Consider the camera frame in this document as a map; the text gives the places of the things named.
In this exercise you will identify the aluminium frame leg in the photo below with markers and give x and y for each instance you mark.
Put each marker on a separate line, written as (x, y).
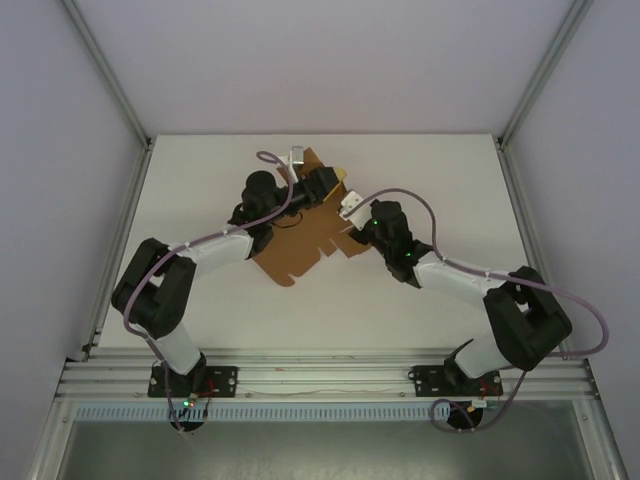
(50, 440)
(600, 440)

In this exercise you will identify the aluminium table side rail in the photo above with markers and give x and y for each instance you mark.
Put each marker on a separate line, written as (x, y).
(126, 225)
(524, 225)

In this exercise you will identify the aluminium frame post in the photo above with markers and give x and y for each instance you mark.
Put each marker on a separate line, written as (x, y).
(109, 70)
(542, 70)

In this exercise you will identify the small board with green light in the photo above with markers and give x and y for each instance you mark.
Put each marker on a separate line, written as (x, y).
(187, 401)

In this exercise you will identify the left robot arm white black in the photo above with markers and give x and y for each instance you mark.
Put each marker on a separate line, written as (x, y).
(175, 350)

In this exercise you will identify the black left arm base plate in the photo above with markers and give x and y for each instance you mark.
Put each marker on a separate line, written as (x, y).
(225, 380)

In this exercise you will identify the aluminium mounting rail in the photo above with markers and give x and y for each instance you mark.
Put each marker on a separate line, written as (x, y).
(325, 372)

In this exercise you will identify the brown cardboard paper box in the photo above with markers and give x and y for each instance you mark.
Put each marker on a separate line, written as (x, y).
(310, 240)

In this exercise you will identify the shiny metal sheet panel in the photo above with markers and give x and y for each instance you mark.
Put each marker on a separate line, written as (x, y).
(325, 450)

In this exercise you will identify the small white connector plug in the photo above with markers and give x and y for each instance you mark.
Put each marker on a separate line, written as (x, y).
(481, 403)

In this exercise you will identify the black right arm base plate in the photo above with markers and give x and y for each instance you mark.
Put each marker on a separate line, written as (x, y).
(425, 380)

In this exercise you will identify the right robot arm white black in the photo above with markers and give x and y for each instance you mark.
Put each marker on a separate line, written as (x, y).
(450, 285)

